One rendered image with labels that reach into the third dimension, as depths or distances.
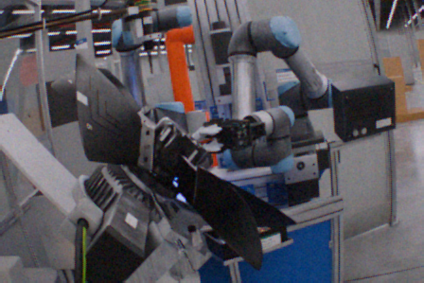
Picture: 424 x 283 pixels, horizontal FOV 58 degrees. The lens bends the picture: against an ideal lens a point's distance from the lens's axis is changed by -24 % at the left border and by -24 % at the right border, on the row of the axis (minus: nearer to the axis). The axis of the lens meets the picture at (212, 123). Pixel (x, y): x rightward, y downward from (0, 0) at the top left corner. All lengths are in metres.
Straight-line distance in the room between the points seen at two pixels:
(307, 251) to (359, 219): 1.70
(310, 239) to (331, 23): 1.85
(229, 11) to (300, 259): 1.13
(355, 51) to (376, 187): 1.02
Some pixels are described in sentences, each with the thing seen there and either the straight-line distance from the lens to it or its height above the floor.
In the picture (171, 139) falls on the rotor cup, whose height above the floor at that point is 1.22.
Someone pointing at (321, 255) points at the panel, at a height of 0.62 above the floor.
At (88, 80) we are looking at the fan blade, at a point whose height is 1.37.
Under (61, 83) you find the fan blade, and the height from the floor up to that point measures 1.40.
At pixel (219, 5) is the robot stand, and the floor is 1.66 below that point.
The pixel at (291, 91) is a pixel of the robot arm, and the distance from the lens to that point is 1.88.
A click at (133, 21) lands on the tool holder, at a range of 1.15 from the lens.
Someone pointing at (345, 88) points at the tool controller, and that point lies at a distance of 1.56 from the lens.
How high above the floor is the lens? 1.33
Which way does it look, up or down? 5 degrees down
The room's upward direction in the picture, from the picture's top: 10 degrees counter-clockwise
